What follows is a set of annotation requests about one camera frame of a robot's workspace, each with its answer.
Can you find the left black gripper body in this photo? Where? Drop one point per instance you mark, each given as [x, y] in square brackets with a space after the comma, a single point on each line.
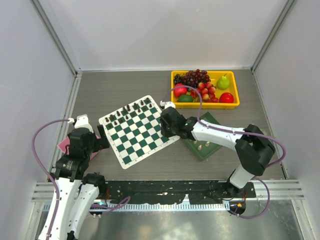
[92, 147]

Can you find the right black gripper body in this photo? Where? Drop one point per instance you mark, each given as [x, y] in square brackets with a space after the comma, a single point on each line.
[168, 130]

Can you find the green white chess board mat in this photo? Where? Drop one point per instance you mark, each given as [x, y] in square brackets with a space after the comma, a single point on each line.
[134, 131]

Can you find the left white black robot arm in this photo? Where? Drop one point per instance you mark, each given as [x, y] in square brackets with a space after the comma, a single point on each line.
[74, 191]

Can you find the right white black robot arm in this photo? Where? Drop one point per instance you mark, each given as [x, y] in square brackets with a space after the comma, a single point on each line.
[253, 148]

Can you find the pink box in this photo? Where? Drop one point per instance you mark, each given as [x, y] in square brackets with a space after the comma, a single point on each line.
[63, 146]

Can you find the green lime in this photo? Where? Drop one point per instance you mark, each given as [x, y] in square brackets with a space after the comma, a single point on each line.
[185, 98]

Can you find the red apple left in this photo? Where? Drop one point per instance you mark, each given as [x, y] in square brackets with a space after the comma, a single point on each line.
[179, 90]

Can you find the red apple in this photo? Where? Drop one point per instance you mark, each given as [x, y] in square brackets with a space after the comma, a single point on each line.
[179, 90]
[226, 98]

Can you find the dark green piece tray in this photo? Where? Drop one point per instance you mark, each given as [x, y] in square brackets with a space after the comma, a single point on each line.
[201, 149]

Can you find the black grape bunch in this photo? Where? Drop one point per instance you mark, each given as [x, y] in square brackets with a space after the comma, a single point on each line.
[179, 79]

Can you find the red cherry bunch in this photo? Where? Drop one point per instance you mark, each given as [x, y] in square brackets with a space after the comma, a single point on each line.
[207, 93]

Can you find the dark purple grape bunch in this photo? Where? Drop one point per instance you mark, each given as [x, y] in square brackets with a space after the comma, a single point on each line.
[193, 77]

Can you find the red apple right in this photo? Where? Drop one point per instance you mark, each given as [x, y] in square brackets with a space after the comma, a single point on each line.
[226, 98]

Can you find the yellow plastic fruit tray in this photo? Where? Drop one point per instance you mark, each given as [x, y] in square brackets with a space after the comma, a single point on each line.
[216, 89]

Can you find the green pear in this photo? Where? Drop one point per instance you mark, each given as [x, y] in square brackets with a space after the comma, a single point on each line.
[223, 82]

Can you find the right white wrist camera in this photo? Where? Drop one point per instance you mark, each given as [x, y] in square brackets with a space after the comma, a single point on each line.
[166, 104]

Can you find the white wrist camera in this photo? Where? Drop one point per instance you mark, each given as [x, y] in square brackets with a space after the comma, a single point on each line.
[166, 104]
[81, 121]

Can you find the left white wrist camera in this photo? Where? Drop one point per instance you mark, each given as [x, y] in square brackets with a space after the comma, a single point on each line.
[81, 121]

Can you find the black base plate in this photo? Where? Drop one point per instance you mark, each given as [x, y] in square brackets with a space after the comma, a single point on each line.
[173, 192]

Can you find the white slotted cable duct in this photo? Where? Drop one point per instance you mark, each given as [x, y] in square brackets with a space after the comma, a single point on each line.
[182, 207]

